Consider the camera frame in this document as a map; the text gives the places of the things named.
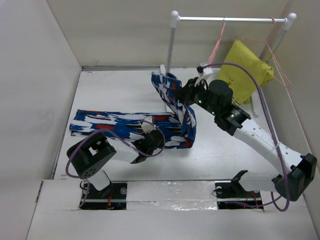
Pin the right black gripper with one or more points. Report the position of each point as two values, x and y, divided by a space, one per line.
188 90

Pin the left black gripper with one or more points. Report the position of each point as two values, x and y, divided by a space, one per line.
160 144

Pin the blue white red patterned trousers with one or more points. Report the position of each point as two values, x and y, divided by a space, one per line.
179 126

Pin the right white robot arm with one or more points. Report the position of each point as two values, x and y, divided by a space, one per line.
295 171

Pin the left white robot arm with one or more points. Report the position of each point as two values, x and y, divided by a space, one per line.
87 157

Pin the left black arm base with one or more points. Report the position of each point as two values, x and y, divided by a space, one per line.
112 198

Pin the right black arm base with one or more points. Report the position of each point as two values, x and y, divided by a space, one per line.
230 195

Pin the yellow folded garment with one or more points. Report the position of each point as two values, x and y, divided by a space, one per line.
240 83

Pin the white metal clothes rack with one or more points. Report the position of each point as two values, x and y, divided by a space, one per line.
175 18

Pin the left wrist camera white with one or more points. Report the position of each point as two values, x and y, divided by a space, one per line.
148 125

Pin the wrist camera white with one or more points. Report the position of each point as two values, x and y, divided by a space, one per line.
148 125
204 72

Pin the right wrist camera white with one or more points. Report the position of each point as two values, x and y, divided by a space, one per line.
204 72

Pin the pink wire hanger left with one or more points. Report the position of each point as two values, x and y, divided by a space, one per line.
216 47

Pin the pink wire hanger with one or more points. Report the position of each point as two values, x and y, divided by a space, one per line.
216 47
285 26

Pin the pink wire hanger right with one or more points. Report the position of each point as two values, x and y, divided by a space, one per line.
285 26

